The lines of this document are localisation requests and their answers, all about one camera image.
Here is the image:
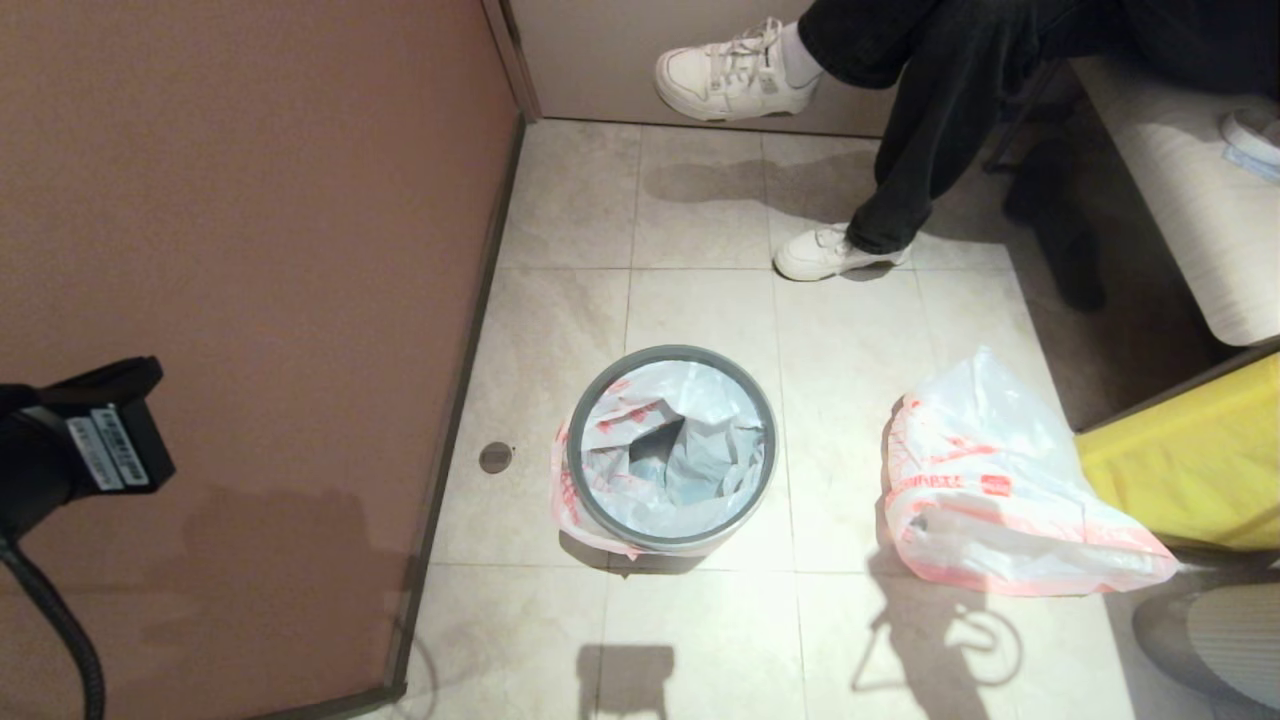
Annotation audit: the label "yellow plastic bag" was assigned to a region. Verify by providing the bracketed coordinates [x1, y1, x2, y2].
[1075, 352, 1280, 553]

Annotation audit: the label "white red plastic bag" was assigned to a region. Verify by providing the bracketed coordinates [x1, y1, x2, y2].
[549, 358, 776, 559]

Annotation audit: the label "grey ribbed rounded object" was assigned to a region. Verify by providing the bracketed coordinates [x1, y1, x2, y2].
[1132, 583, 1280, 713]

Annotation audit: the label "grey-brown door frame post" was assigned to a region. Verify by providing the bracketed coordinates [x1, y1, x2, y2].
[480, 0, 543, 126]

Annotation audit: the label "black trousers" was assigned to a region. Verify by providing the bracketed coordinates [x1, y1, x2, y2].
[797, 0, 1280, 256]

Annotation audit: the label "black bench leg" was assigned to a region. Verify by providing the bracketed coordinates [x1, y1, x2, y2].
[1003, 140, 1107, 313]

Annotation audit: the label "white sneaker with grey laces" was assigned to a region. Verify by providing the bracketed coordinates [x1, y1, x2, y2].
[654, 16, 823, 123]

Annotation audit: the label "plain white sneaker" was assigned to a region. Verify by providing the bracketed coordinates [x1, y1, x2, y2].
[773, 222, 913, 282]

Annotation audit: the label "grey bin retaining ring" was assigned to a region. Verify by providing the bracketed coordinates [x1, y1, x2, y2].
[566, 345, 780, 552]

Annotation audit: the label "beige upholstered bench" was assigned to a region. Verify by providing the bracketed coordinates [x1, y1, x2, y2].
[1065, 55, 1280, 347]

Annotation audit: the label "used white pink-rimmed trash bag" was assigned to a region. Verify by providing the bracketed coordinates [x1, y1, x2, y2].
[880, 347, 1181, 598]

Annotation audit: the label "white sock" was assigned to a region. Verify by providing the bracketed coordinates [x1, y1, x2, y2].
[778, 20, 825, 91]

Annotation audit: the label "white round object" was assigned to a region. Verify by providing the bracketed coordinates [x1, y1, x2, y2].
[1220, 106, 1280, 168]

